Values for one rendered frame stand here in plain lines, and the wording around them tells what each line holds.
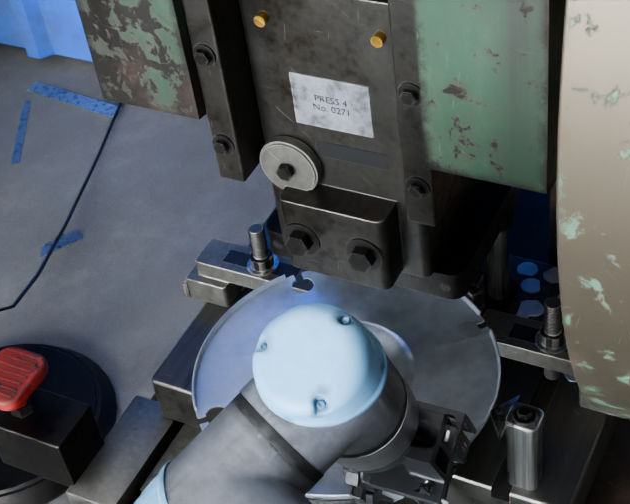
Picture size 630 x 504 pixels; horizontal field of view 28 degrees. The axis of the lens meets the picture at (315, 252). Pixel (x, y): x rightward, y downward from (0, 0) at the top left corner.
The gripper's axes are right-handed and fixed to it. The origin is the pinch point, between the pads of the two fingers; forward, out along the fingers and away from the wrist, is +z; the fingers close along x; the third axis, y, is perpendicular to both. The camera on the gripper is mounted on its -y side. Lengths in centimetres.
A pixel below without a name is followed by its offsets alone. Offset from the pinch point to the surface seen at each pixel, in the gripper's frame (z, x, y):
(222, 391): 2.9, 3.2, -19.8
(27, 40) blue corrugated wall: 124, 94, -154
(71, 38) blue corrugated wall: 124, 96, -143
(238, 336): 5.8, 9.4, -21.5
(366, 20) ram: -26.4, 27.8, -5.6
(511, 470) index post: 9.3, 4.4, 7.1
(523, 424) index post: 3.5, 7.5, 8.2
